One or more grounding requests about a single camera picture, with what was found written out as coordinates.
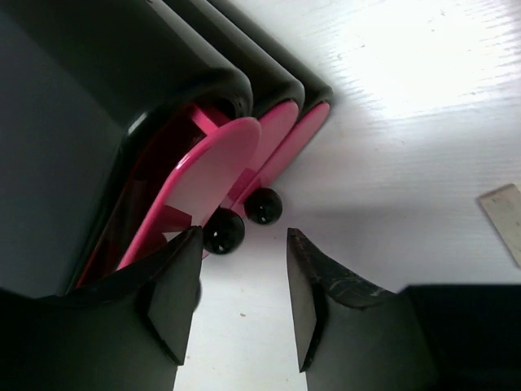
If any white rectangular eraser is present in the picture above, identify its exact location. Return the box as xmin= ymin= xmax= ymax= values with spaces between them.
xmin=478 ymin=183 xmax=520 ymax=266

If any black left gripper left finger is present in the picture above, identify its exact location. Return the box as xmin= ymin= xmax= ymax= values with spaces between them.
xmin=1 ymin=227 xmax=203 ymax=390

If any black pink drawer unit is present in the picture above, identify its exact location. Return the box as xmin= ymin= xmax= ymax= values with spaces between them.
xmin=1 ymin=1 xmax=332 ymax=297

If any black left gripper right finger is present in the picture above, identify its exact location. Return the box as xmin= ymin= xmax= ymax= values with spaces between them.
xmin=287 ymin=228 xmax=520 ymax=390

